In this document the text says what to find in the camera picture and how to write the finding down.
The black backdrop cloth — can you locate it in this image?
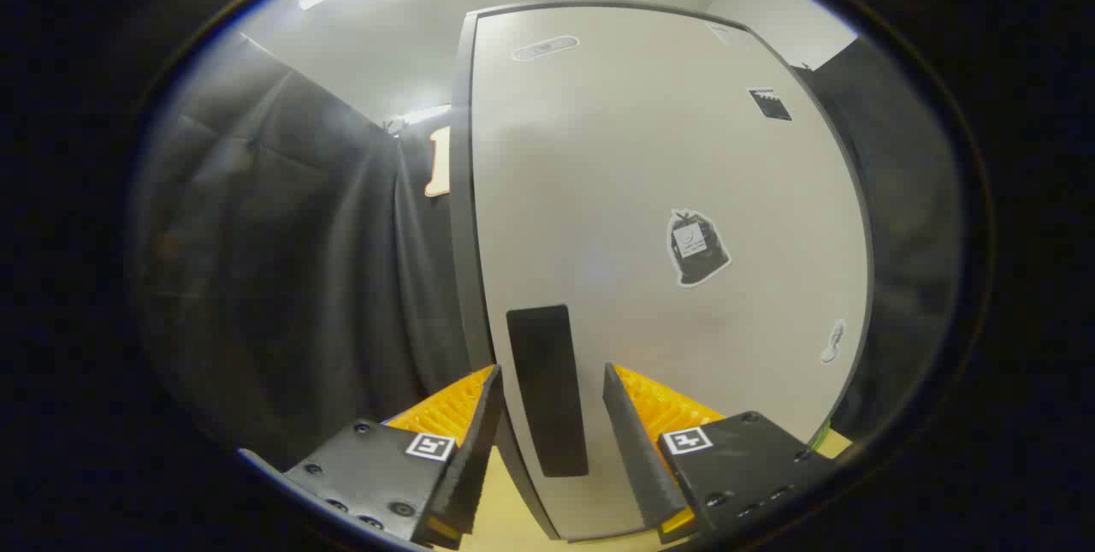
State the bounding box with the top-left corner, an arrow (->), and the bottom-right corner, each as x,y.
135,32 -> 963,469

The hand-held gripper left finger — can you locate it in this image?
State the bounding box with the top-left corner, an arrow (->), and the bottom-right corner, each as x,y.
238,364 -> 504,551

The black door handle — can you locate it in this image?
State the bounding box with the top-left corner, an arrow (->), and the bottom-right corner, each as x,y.
506,305 -> 590,478

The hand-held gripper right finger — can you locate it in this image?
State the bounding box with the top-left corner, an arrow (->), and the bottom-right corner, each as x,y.
602,362 -> 843,546

